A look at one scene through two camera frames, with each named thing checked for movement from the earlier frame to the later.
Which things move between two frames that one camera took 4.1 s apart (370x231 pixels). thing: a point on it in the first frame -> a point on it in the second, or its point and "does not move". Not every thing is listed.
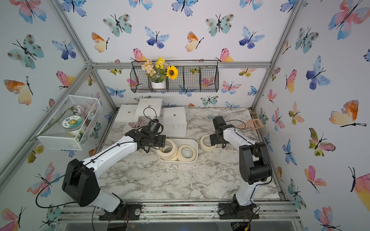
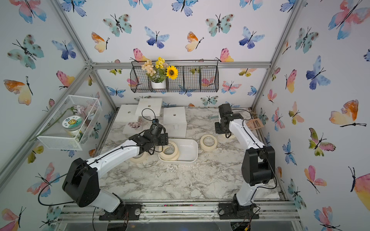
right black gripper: x=213 y=138 -> x=217 y=129
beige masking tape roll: x=207 y=148 does not move
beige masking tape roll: x=181 y=158 -> x=143 y=158
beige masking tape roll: x=170 y=156 does not move
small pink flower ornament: x=134 y=124 does not move
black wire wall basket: x=193 y=76 does not move
